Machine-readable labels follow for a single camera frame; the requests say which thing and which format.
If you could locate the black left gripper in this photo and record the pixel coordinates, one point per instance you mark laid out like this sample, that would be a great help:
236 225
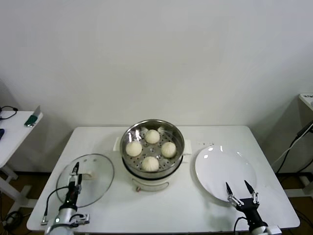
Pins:
73 194

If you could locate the dark blue object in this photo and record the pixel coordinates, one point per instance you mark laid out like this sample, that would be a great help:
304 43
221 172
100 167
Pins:
1 134

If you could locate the grey white cabinet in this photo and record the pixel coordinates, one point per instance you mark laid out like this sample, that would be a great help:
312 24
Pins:
306 98

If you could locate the perforated steel steamer basket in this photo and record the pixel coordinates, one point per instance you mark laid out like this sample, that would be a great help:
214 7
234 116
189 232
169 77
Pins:
176 137

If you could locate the white stand base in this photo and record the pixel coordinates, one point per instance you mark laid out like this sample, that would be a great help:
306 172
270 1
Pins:
305 181

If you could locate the cream electric cooker base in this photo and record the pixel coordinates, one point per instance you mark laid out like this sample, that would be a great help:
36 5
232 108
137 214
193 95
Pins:
149 185

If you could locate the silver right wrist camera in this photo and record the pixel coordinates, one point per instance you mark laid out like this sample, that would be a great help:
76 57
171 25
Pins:
275 230

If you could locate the white steamed baozi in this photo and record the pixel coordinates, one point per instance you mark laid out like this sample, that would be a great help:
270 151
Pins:
168 149
150 164
134 148
152 136

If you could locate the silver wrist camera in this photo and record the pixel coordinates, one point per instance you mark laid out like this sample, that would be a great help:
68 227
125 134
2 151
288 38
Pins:
82 218
275 230

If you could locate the white side table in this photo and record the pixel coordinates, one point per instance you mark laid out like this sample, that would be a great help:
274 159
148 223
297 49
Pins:
14 127

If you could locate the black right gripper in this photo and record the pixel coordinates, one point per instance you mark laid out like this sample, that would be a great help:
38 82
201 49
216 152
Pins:
249 208

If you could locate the white round plate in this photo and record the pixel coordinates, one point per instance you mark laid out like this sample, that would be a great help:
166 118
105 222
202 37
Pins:
220 169

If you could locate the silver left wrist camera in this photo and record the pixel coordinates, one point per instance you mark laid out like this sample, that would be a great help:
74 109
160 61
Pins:
82 218

